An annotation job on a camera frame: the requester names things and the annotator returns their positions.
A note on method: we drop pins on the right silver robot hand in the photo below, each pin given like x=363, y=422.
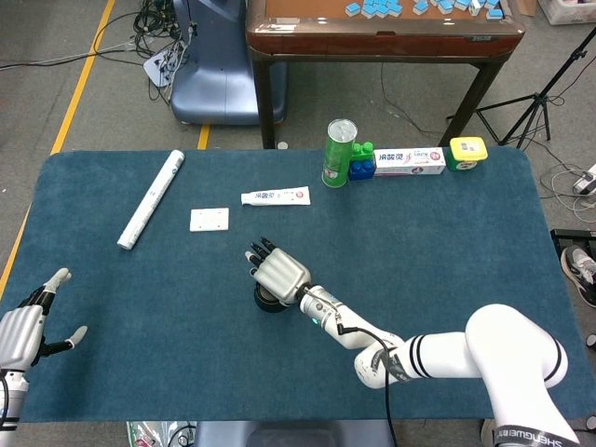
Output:
x=281, y=274

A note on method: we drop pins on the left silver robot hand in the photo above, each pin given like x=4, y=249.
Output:
x=18, y=335

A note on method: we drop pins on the black cast iron teapot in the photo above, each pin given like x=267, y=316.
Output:
x=267, y=305

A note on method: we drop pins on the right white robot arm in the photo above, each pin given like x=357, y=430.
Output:
x=437, y=358

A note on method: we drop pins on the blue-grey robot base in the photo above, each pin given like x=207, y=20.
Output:
x=219, y=88

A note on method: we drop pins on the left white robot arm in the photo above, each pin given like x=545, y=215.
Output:
x=11, y=396

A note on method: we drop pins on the green container yellow lid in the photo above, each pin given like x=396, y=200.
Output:
x=468, y=156

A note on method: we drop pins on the white toothpaste tube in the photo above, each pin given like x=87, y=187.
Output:
x=274, y=196

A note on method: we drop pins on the white plastic block plate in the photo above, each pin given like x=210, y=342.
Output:
x=209, y=220

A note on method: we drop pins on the blue felt table mat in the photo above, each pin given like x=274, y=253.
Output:
x=186, y=349

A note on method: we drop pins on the green cylindrical can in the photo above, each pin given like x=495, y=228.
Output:
x=336, y=158

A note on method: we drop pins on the blue toy brick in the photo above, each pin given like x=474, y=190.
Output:
x=362, y=171

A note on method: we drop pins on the green toy brick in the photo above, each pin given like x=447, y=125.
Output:
x=364, y=153

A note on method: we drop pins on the white paper roll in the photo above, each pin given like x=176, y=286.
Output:
x=149, y=202

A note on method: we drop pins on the grey robot torso base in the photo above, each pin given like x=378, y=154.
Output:
x=293, y=435

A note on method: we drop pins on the white toothpaste box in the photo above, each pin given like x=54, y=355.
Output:
x=410, y=162

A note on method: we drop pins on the white power strip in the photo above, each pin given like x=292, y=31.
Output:
x=158, y=70

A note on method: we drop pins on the brown mahjong table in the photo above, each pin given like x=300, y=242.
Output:
x=386, y=44

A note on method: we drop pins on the blue-backed mahjong tile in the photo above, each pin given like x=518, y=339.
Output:
x=495, y=13
x=353, y=9

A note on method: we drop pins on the grey white sneaker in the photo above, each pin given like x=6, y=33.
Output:
x=579, y=274

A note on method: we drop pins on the black tripod stand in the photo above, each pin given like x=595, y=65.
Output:
x=535, y=107

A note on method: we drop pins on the white power adapter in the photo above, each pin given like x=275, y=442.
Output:
x=586, y=182

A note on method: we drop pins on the white dotted mahjong tile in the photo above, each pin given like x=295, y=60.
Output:
x=474, y=4

